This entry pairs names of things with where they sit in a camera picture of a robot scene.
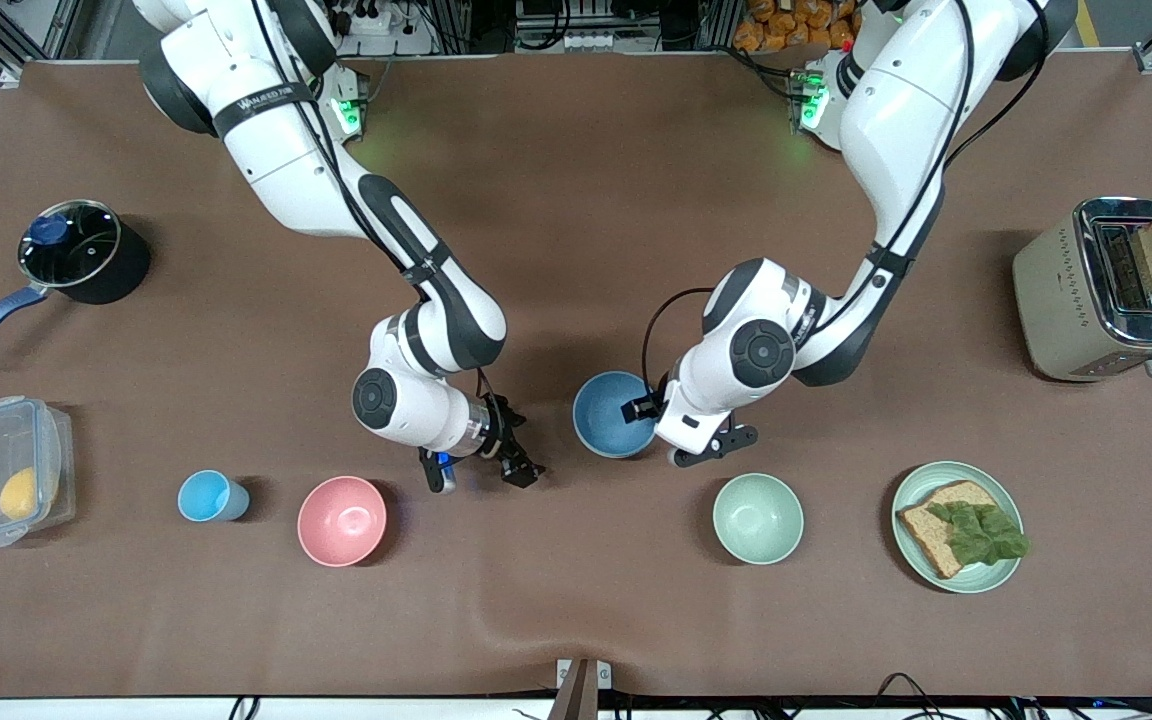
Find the blue bowl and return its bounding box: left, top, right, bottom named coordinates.
left=573, top=371, right=659, bottom=460

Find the green bowl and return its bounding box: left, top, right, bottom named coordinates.
left=713, top=473, right=805, bottom=566

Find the pink bowl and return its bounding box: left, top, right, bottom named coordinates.
left=297, top=476, right=388, bottom=568

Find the brown table cover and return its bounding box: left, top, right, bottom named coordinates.
left=0, top=55, right=1152, bottom=701

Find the light blue cup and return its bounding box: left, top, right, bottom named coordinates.
left=177, top=470, right=250, bottom=523

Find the brown bread slice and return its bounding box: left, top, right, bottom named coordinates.
left=896, top=480, right=999, bottom=581

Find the small box with green light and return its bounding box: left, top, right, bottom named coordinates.
left=329, top=65, right=373, bottom=141
left=786, top=58, right=833, bottom=133

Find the green lettuce leaf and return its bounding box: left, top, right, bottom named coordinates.
left=926, top=500, right=1030, bottom=567

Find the pale green plate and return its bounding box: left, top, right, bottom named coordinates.
left=891, top=461, right=1025, bottom=595

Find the pile of orange snacks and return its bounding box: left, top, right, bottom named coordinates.
left=734, top=0, right=859, bottom=53

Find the white power strip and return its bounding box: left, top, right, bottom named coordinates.
left=339, top=0, right=439, bottom=57

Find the beige and chrome toaster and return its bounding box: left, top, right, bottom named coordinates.
left=1013, top=197, right=1152, bottom=383

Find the glass lid with blue knob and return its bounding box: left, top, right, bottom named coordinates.
left=18, top=201, right=123, bottom=288

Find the yellow lemon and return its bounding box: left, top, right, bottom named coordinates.
left=0, top=467, right=39, bottom=521

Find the grey metal table bracket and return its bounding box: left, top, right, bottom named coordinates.
left=554, top=658, right=613, bottom=720

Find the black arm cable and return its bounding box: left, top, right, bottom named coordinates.
left=250, top=0, right=432, bottom=291
left=821, top=0, right=972, bottom=326

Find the dark saucepan with blue handle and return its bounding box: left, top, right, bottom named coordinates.
left=0, top=200, right=152, bottom=363

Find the black floor cable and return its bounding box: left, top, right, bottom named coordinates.
left=871, top=672, right=1152, bottom=720

